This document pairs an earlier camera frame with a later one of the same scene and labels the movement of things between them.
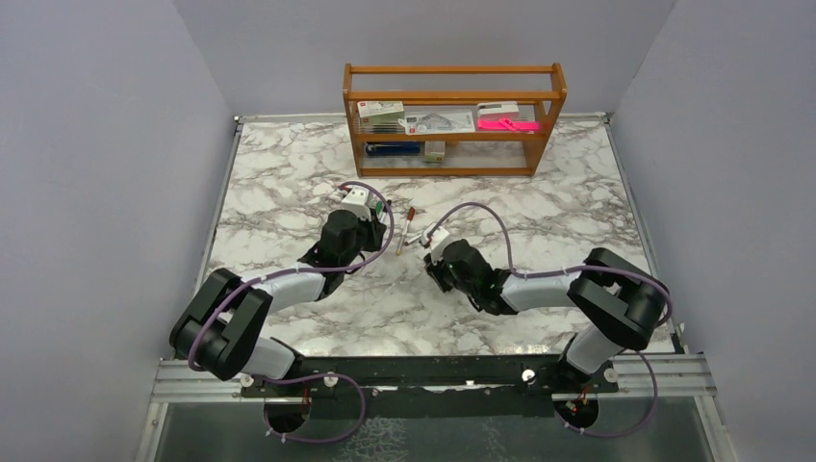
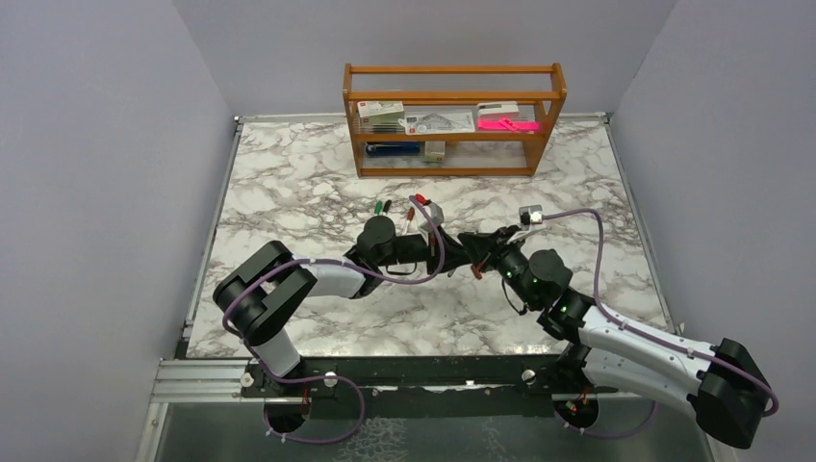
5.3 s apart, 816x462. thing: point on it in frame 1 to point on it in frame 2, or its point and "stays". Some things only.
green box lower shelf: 434,150 stays
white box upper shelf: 497,110 stays
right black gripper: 434,269 to 481,244
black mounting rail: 508,385 stays
